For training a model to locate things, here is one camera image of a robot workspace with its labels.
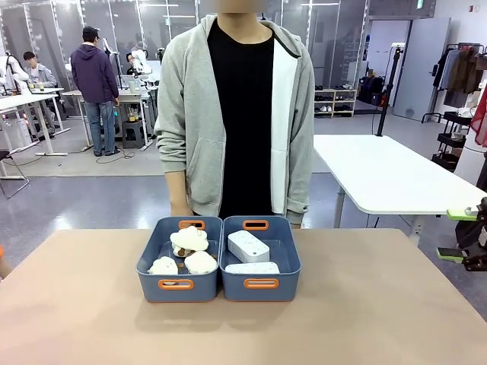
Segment wooden shoe rack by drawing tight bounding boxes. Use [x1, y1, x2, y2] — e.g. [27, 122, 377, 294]
[314, 87, 359, 119]

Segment black tripod stand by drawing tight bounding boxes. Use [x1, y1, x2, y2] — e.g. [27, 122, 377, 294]
[375, 43, 405, 138]

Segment person in grey hoodie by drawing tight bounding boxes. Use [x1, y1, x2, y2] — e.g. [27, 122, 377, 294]
[154, 13, 316, 229]

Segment person's right hand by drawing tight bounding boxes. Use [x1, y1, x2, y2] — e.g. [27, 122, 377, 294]
[170, 200, 195, 218]

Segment man in purple hoodie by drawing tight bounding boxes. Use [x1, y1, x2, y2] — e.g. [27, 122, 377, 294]
[69, 25, 123, 157]

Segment white sheep plush toy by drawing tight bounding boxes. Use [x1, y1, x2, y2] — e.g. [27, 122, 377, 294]
[147, 255, 180, 276]
[169, 225, 210, 252]
[183, 250, 218, 275]
[172, 244, 196, 259]

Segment black clothes rack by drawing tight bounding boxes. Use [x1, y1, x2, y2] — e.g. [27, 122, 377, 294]
[420, 42, 487, 125]

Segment blue basket orange handles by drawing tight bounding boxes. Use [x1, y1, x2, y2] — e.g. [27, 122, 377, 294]
[135, 215, 224, 304]
[219, 215, 303, 303]

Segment grey plastic stool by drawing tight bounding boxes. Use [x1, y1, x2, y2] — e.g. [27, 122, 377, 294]
[121, 120, 148, 150]

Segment white standing desk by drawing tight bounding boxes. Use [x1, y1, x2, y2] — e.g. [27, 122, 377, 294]
[0, 87, 72, 157]

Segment large white table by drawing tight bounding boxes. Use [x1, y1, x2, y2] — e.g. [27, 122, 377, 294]
[311, 133, 487, 244]

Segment person's right forearm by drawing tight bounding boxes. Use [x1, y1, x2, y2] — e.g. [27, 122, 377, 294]
[155, 125, 191, 205]

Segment black chair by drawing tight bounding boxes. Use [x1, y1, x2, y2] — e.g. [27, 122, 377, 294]
[0, 149, 31, 200]

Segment seated person in grey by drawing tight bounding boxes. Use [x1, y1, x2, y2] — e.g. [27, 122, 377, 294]
[21, 50, 59, 92]

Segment grey door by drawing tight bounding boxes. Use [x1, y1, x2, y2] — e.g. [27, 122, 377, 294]
[393, 17, 452, 122]

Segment person's left forearm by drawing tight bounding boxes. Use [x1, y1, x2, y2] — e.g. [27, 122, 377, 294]
[283, 129, 316, 225]

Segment grey workbench desk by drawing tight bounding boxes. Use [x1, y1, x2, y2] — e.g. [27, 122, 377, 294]
[60, 87, 157, 152]

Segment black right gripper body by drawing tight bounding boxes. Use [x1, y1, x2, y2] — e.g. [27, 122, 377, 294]
[461, 196, 487, 273]

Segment black rolling cart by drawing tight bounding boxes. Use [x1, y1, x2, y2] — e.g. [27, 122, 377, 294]
[431, 110, 475, 173]

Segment red hanging cloth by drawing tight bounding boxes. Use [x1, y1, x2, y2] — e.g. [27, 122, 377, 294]
[469, 80, 487, 148]

